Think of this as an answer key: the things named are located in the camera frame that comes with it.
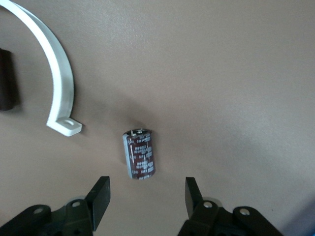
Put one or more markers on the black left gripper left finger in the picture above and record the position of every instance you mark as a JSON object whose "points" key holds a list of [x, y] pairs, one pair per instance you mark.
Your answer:
{"points": [[81, 214]]}

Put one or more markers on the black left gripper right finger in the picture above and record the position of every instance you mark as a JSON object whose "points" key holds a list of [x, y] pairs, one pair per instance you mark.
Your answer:
{"points": [[211, 218]]}

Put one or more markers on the small printed electrolytic capacitor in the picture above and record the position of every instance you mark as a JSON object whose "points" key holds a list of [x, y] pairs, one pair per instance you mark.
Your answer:
{"points": [[140, 155]]}

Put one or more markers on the dark brown connector block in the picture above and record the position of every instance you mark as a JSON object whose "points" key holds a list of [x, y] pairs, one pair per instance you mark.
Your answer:
{"points": [[7, 81]]}

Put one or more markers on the white half-round pipe clamp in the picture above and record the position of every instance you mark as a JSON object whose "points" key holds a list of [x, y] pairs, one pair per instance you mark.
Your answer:
{"points": [[62, 73]]}

